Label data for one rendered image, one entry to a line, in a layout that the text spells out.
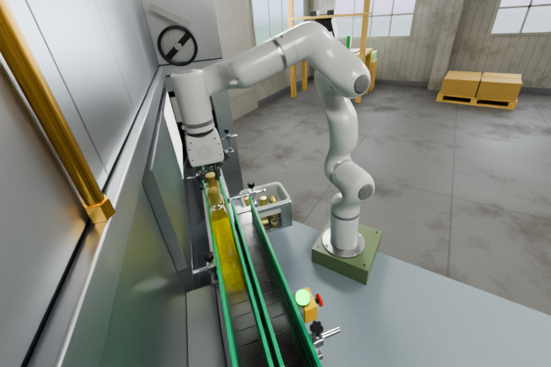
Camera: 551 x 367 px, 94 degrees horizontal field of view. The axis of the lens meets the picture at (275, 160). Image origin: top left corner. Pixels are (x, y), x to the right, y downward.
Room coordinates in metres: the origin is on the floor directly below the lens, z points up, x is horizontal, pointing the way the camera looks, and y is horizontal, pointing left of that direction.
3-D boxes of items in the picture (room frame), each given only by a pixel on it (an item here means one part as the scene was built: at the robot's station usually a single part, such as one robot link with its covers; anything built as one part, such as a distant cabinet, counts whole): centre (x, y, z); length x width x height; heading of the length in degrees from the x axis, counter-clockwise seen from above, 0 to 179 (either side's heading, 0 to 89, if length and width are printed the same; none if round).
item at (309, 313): (0.48, -0.05, 0.96); 0.07 x 0.07 x 0.07; 16
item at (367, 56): (6.37, -1.59, 1.11); 1.71 x 1.53 x 2.21; 56
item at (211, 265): (0.52, 0.24, 1.11); 0.07 x 0.04 x 0.13; 106
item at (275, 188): (1.01, 0.07, 0.97); 0.22 x 0.17 x 0.09; 106
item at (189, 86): (0.69, 0.21, 1.60); 0.09 x 0.08 x 0.13; 18
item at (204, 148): (0.69, 0.21, 1.46); 0.10 x 0.07 x 0.11; 107
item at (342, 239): (0.83, -0.28, 0.93); 0.19 x 0.19 x 0.18
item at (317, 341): (0.31, -0.08, 1.11); 0.07 x 0.04 x 0.13; 106
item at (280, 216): (1.00, 0.10, 0.92); 0.27 x 0.17 x 0.15; 106
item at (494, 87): (5.01, -4.17, 0.23); 1.32 x 0.97 x 0.46; 56
